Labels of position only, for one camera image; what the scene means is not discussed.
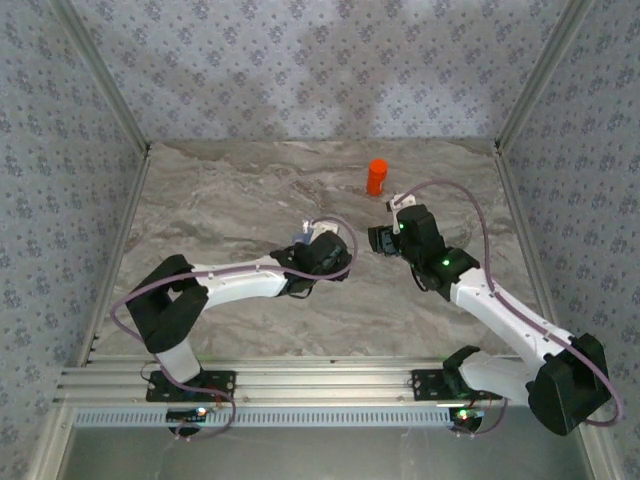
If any orange pill bottle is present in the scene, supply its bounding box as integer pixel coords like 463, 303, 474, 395
366, 158, 390, 197

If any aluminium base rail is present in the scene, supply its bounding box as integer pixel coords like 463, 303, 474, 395
52, 355, 599, 405

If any small circuit board with LED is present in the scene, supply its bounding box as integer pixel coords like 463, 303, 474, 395
166, 407, 209, 422
448, 407, 487, 424

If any grey slotted cable duct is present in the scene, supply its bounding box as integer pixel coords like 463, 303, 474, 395
73, 405, 469, 429

